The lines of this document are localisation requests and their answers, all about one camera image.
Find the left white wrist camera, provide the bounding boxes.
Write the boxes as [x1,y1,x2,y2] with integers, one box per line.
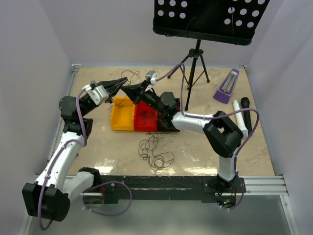
[83,83,109,105]

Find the black music stand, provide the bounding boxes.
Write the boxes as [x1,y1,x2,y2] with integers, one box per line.
[152,0,270,112]

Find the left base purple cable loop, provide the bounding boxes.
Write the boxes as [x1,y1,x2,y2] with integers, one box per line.
[82,181,133,217]

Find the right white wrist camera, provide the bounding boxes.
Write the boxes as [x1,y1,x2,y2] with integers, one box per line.
[145,70,158,92]

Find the small brown cable clump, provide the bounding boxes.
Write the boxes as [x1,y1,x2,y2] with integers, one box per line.
[138,110,157,129]

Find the orange plastic bin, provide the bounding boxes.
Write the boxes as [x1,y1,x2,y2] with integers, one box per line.
[111,96,135,131]

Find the black plastic bin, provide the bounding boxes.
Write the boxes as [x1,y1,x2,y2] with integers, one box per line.
[157,98,180,132]

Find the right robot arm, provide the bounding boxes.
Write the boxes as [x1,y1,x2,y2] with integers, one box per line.
[121,81,244,192]

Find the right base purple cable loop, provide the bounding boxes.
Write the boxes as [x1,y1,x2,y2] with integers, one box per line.
[220,171,245,211]

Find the red plastic bin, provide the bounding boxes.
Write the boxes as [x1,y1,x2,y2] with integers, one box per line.
[134,101,157,132]

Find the white microphone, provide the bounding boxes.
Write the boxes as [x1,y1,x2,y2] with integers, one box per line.
[233,100,248,139]

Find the red brown cable bundle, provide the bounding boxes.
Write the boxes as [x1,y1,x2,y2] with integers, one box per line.
[138,132,175,176]

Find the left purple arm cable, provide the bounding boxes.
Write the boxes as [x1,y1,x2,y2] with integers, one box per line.
[38,87,93,231]

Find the black white-striped cable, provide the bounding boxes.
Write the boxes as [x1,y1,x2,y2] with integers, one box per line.
[114,70,141,110]

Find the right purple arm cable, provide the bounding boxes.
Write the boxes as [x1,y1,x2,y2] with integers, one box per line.
[155,62,260,177]

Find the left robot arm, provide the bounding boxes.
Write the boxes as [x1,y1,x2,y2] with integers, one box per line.
[22,77,128,230]

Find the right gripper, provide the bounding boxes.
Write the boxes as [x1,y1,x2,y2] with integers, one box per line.
[121,80,165,115]

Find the aluminium frame rail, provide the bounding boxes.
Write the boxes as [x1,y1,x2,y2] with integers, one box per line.
[30,174,290,196]

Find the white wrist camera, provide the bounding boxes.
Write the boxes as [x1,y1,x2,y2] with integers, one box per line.
[145,70,158,92]
[83,83,109,105]

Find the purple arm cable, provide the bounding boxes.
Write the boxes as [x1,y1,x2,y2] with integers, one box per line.
[38,87,93,231]
[155,62,260,177]

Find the black microphone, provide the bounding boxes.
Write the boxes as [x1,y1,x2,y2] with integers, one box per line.
[241,97,252,134]

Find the purple metronome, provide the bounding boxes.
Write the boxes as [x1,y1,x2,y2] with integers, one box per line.
[213,69,240,104]

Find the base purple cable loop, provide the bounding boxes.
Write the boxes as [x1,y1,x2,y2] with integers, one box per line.
[220,171,245,211]
[82,181,133,217]

